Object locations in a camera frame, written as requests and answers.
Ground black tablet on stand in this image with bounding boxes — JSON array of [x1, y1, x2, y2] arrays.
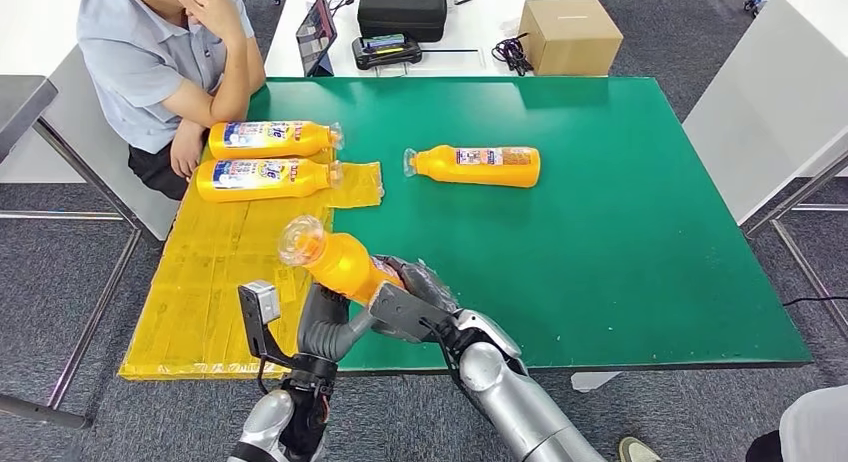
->
[[295, 0, 339, 78]]

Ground yellow taped cardboard mat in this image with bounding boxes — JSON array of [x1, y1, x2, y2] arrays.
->
[[117, 157, 386, 382]]

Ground black zipped carry case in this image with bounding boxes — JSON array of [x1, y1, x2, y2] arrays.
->
[[356, 0, 449, 44]]

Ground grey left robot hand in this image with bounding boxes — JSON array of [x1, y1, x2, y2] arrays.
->
[[296, 281, 380, 364]]

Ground orange detergent bottle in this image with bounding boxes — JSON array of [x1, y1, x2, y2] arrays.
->
[[195, 157, 344, 204], [402, 144, 543, 189], [276, 215, 425, 308], [207, 119, 346, 161]]

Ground standing person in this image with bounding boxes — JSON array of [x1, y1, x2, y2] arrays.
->
[[745, 386, 848, 462]]

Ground black floor cable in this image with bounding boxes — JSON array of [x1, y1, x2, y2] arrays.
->
[[781, 294, 848, 308]]

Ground pale shoe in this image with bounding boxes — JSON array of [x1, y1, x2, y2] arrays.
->
[[619, 437, 664, 462]]

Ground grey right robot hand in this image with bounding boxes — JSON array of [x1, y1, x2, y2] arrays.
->
[[380, 254, 460, 315]]

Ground seated person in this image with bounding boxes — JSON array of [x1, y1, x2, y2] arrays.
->
[[76, 0, 268, 202]]

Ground grey desk with metal frame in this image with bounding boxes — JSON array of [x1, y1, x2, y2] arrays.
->
[[0, 74, 144, 428]]

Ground person's left hand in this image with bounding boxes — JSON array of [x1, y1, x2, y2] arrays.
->
[[168, 119, 212, 181]]

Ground white table foot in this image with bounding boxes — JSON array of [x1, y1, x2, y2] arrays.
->
[[570, 371, 621, 393]]

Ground black handheld controller with screen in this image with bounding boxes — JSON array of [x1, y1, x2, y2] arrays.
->
[[351, 33, 424, 71]]

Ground white table with metal legs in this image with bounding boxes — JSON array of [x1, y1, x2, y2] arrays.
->
[[680, 0, 848, 344]]

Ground brown cardboard box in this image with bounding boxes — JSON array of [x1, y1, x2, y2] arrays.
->
[[517, 0, 625, 77]]

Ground black coiled cable bundle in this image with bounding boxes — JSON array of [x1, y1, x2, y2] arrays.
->
[[490, 33, 535, 77]]

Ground person's right hand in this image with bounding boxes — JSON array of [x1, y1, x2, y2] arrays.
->
[[173, 0, 246, 46]]

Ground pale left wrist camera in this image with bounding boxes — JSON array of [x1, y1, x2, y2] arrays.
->
[[237, 280, 296, 371]]

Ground white table with equipment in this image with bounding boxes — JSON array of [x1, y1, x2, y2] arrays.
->
[[263, 0, 572, 79]]

